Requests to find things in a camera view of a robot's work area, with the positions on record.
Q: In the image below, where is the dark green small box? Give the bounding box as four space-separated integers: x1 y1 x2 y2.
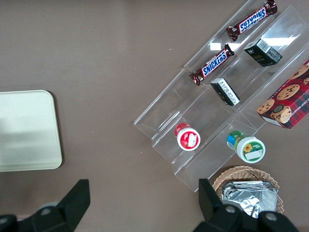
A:
210 77 241 107
243 37 283 67

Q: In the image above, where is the small light wicker basket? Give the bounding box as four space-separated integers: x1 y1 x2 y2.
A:
212 165 284 216

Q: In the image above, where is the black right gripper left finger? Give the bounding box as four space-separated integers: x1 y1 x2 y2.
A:
0 179 91 232

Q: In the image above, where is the Snickers chocolate bar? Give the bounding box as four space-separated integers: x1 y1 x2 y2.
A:
189 43 236 87
226 0 278 43

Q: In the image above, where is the silver foil snack packet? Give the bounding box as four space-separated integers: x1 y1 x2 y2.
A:
221 180 279 219

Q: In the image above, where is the green sunflower lidded jar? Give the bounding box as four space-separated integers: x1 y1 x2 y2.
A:
226 130 267 164

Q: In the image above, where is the red lidded small jar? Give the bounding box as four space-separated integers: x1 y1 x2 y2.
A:
174 122 201 152

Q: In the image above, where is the clear acrylic tiered shelf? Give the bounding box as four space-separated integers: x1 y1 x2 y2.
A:
133 0 309 193

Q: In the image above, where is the cream plastic tray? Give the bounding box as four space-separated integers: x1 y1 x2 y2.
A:
0 90 63 173

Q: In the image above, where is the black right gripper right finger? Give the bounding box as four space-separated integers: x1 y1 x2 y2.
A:
192 178 300 232

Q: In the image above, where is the red tartan cookie box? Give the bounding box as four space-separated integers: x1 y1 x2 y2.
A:
256 59 309 130

